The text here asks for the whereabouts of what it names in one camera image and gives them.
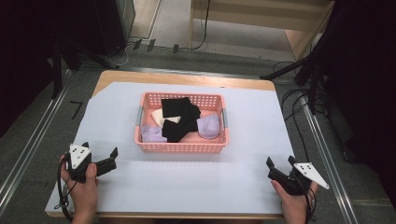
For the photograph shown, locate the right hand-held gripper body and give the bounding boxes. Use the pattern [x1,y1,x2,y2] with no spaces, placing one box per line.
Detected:
[276,161,331,197]

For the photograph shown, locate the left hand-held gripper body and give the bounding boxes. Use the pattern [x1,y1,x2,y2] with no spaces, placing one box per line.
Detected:
[66,143,98,184]

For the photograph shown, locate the person's right hand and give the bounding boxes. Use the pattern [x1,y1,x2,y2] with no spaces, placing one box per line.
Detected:
[270,179,319,220]

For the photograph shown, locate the person's left hand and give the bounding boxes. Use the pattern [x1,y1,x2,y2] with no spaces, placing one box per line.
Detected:
[60,154,100,217]

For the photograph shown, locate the light purple sock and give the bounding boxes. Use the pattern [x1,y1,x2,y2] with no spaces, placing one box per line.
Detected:
[140,123,168,144]
[196,113,221,140]

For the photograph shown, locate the cream sock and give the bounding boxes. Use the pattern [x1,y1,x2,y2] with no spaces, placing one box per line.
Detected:
[150,108,182,128]

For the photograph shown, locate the pink plastic basket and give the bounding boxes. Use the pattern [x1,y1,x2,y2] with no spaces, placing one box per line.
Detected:
[134,91,231,154]

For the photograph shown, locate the black sock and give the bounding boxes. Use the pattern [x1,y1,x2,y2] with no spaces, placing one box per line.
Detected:
[161,106,201,144]
[161,96,201,119]

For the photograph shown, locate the white table sheet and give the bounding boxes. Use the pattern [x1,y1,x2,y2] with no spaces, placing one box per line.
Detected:
[45,81,295,216]

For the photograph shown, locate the black metal stand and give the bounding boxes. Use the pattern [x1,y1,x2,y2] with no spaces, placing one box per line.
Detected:
[50,36,120,100]

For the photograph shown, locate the black tripod stand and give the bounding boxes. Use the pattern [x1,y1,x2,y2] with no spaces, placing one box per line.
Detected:
[260,6,347,116]

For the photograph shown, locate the dark curtain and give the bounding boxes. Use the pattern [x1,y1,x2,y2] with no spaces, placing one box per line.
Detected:
[317,0,396,209]
[0,0,101,139]

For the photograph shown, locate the wooden table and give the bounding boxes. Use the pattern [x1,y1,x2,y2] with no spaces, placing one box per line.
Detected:
[46,69,285,220]

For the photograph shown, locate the black cabinet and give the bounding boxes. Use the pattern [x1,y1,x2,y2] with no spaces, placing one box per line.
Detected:
[92,0,136,58]

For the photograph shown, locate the light wooden shelf unit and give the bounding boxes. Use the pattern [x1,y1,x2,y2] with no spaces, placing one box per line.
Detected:
[188,0,336,62]

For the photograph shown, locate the metal floor rail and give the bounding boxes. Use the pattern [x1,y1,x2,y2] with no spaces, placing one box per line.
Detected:
[0,68,73,217]
[301,95,360,224]

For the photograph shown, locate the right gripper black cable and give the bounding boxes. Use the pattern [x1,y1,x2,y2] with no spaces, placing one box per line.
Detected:
[303,188,318,224]

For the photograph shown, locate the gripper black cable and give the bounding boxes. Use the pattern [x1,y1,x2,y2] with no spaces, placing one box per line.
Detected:
[303,188,318,224]
[53,154,78,222]

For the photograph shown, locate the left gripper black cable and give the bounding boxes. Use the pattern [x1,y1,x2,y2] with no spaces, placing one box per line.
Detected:
[53,154,78,222]

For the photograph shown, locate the black floor cables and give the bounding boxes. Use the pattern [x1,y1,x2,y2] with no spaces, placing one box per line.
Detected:
[271,60,328,163]

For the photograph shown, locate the white floor cable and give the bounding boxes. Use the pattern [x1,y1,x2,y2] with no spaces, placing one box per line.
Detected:
[103,42,135,67]

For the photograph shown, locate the black hanging cable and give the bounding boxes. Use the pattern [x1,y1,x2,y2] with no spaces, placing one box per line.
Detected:
[190,0,212,51]

